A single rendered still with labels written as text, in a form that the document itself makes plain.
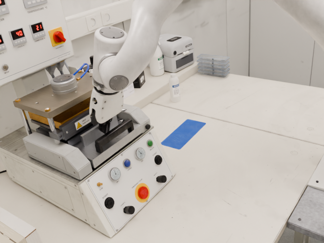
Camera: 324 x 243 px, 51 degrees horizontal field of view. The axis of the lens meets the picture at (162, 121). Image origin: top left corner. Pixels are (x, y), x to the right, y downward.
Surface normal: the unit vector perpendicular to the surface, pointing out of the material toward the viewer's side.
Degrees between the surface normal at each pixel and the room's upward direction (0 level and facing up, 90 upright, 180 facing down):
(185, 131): 0
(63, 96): 0
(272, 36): 90
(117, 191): 65
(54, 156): 90
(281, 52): 90
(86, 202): 90
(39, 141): 0
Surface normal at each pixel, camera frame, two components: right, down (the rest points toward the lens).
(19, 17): 0.80, 0.22
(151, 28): 0.68, -0.01
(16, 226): -0.15, -0.84
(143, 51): 0.62, 0.24
